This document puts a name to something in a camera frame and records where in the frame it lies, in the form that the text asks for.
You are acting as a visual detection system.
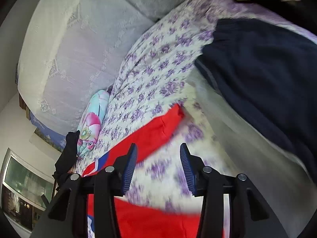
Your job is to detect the black garment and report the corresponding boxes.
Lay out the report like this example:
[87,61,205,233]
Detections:
[52,131,80,189]

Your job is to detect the white lace headboard cover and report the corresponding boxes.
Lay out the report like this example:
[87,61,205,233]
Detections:
[18,0,185,135]

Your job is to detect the purple floral bedspread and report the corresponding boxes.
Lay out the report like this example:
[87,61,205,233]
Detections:
[76,0,316,214]

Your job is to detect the red track pants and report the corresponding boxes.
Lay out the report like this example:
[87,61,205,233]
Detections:
[83,105,200,237]

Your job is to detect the window with white frame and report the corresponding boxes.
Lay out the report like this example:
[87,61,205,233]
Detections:
[1,149,53,233]

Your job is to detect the turquoise pink floral quilt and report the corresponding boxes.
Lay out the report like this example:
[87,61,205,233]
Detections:
[77,90,110,157]

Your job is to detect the navy folded garment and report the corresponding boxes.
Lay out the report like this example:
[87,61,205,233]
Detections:
[195,18,316,179]

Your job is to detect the grey folded garment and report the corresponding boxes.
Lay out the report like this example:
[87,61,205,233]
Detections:
[187,69,316,237]

